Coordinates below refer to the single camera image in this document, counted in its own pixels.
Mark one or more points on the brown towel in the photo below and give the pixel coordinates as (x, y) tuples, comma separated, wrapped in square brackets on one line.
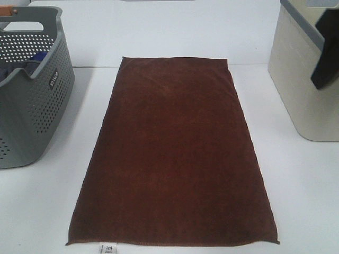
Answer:
[(174, 163)]

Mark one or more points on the grey perforated plastic basket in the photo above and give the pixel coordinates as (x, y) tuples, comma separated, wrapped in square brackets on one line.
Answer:
[(32, 106)]

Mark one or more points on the blue cloth in basket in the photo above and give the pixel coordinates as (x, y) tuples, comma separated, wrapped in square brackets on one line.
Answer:
[(29, 65)]

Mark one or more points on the beige plastic basket grey rim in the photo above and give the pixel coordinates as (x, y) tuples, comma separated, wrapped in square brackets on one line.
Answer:
[(295, 53)]

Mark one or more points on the brown wooden basket handle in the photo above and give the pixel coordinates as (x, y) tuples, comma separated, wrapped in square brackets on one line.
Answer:
[(7, 10)]

